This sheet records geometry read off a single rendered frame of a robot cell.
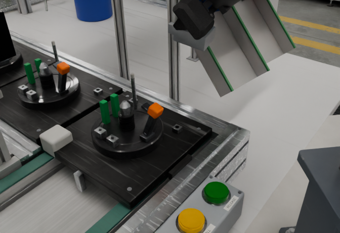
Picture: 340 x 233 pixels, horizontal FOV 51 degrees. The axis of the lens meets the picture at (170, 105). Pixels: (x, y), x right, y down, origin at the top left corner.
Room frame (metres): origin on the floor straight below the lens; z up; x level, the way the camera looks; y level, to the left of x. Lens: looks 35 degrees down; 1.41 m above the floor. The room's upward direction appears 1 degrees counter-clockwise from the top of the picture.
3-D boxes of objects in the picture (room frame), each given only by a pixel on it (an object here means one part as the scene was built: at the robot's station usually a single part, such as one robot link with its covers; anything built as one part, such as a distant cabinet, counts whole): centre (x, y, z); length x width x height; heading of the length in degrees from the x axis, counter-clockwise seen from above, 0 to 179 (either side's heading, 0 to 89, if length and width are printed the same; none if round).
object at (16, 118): (0.71, 0.28, 1.01); 0.24 x 0.24 x 0.13; 51
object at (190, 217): (0.34, -0.03, 0.96); 0.04 x 0.04 x 0.02
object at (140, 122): (0.54, 0.08, 0.98); 0.14 x 0.14 x 0.02
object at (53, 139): (0.53, 0.22, 0.97); 0.05 x 0.05 x 0.04; 51
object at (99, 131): (0.52, 0.13, 1.00); 0.02 x 0.01 x 0.02; 51
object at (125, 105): (0.54, 0.08, 1.04); 0.02 x 0.02 x 0.03
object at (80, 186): (0.45, 0.16, 0.95); 0.01 x 0.01 x 0.04; 51
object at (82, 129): (0.54, 0.08, 0.96); 0.24 x 0.24 x 0.02; 51
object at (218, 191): (0.39, -0.07, 0.96); 0.04 x 0.04 x 0.02
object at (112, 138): (0.49, 0.11, 1.00); 0.02 x 0.01 x 0.02; 51
